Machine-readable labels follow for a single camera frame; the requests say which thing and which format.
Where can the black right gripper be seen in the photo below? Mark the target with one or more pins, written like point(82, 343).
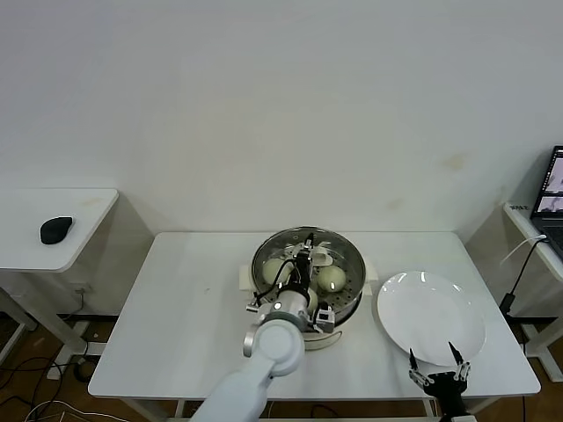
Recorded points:
point(446, 387)

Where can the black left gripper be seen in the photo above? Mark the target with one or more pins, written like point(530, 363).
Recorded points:
point(302, 272)

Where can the white steamed baozi bun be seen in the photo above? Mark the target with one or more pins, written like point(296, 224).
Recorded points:
point(272, 268)
point(331, 278)
point(313, 300)

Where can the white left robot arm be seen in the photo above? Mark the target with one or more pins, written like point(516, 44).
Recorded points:
point(275, 347)

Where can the steel steamer basket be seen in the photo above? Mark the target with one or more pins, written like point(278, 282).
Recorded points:
point(243, 277)

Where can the white round plate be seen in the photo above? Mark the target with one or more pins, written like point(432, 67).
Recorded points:
point(431, 318)

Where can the white laptop desk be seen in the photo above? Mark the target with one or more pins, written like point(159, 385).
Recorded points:
point(514, 217)

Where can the black laptop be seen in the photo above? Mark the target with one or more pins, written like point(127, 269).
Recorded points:
point(550, 228)

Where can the white side table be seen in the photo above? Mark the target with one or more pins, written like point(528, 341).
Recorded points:
point(97, 228)

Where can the black computer mouse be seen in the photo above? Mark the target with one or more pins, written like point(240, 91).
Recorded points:
point(56, 229)

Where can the black round floor object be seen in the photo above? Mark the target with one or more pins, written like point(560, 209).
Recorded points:
point(81, 371)

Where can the white power strip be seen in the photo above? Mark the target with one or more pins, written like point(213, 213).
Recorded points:
point(53, 373)

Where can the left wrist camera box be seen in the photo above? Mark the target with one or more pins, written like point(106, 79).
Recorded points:
point(324, 316)

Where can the white wall socket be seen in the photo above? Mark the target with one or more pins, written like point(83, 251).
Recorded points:
point(82, 289)

